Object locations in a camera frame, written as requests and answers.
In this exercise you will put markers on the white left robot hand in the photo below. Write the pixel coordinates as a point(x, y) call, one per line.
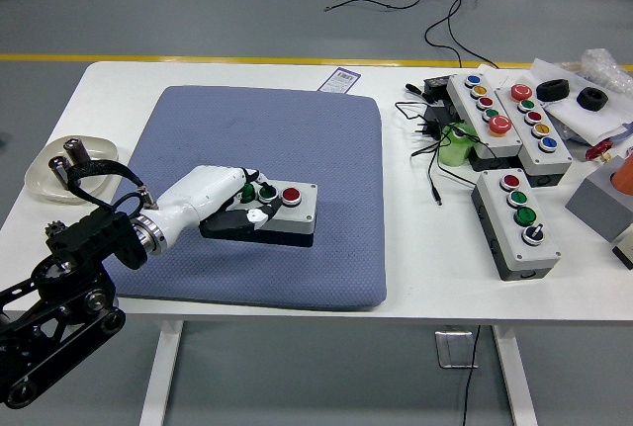
point(198, 194)

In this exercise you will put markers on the green tape roll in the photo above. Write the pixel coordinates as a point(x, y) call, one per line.
point(452, 154)

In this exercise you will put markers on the dark cylindrical battery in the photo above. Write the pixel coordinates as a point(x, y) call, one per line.
point(58, 169)
point(76, 149)

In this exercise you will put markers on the white table leg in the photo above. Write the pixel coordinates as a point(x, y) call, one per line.
point(516, 376)
point(160, 371)

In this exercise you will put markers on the grey block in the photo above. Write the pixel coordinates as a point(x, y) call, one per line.
point(593, 203)

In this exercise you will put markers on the small white box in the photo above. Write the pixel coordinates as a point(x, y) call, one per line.
point(625, 250)

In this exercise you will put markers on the black power adapter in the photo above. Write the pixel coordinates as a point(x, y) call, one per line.
point(437, 86)

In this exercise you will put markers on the clear plastic bubble bag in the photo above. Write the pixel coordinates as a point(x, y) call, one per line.
point(603, 67)

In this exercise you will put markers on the small black gear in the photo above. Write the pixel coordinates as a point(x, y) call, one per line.
point(52, 229)

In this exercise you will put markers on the purple barcode label tag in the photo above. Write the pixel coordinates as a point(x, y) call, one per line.
point(341, 79)

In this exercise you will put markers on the yellow floor tape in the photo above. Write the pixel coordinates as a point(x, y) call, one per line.
point(198, 59)

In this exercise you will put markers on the black plug charger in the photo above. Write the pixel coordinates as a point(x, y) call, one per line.
point(442, 117)

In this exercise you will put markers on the white paper sheets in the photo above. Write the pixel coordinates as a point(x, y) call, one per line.
point(583, 122)

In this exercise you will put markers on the small red part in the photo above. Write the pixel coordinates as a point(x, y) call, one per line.
point(596, 151)

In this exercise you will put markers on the grey four-button control box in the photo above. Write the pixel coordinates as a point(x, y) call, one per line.
point(499, 218)
point(297, 218)

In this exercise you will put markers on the black connector stub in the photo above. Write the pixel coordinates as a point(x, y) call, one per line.
point(413, 88)

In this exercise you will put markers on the white shallow dish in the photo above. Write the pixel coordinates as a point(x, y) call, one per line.
point(101, 146)

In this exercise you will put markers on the blue-grey padded mat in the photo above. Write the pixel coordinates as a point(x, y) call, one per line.
point(297, 139)

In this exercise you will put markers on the orange cylinder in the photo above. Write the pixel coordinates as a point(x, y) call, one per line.
point(625, 176)

